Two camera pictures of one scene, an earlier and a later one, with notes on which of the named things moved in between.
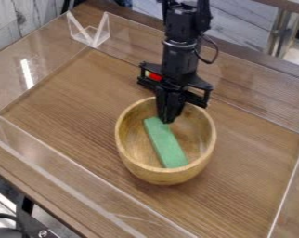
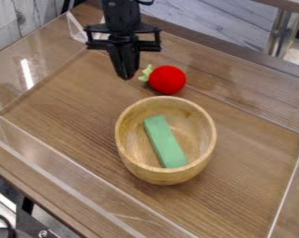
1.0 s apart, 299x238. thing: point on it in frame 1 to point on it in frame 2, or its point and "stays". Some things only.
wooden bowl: x=194 y=132 stays
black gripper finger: x=164 y=96 to x=117 y=50
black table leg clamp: x=26 y=224 stays
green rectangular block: x=166 y=143 stays
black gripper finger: x=176 y=101 to x=132 y=64
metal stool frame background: x=284 y=33 stays
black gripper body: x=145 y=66 to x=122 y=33
